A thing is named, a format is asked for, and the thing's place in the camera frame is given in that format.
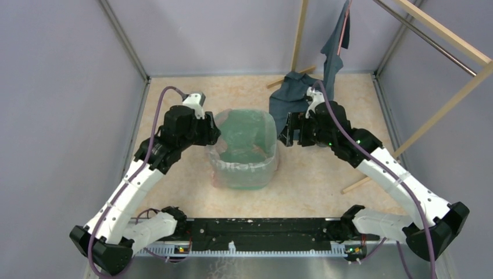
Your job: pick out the white cable duct strip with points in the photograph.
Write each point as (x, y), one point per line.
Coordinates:
(170, 250)

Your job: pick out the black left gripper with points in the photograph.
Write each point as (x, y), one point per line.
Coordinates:
(211, 132)

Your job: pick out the wooden drying rack frame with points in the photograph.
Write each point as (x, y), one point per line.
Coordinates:
(454, 157)

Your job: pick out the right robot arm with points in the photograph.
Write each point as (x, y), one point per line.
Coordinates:
(430, 223)

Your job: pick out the pink translucent trash bag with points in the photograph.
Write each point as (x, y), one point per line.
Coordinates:
(244, 150)

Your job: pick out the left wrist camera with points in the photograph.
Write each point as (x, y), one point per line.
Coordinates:
(195, 101)

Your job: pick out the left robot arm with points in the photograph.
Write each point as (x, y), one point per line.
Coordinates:
(106, 240)

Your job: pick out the metal rod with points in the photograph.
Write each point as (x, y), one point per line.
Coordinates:
(426, 38)

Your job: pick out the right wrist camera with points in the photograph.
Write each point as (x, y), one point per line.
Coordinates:
(314, 97)

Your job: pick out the green plastic trash bin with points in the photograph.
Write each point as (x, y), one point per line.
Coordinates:
(244, 154)

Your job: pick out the dark blue-grey cloth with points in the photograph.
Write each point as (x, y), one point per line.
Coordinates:
(290, 97)

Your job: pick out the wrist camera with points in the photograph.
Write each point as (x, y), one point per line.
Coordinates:
(195, 101)
(314, 97)

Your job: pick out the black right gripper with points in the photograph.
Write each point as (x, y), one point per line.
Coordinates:
(296, 121)

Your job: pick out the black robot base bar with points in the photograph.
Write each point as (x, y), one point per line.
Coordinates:
(263, 234)

